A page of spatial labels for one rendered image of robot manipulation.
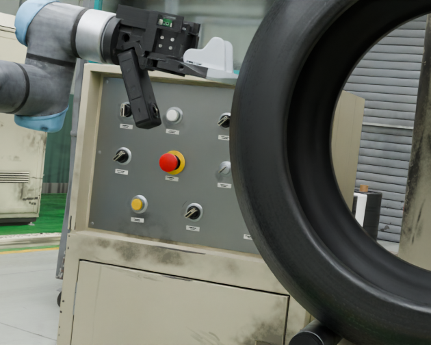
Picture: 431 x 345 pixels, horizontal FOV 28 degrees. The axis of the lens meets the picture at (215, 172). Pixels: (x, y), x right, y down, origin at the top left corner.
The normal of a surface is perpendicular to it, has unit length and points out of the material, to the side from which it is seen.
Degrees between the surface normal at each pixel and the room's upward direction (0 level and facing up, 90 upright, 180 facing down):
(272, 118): 90
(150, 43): 90
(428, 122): 90
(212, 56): 90
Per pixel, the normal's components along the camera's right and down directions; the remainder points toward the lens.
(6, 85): 0.86, 0.11
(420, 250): -0.33, 0.01
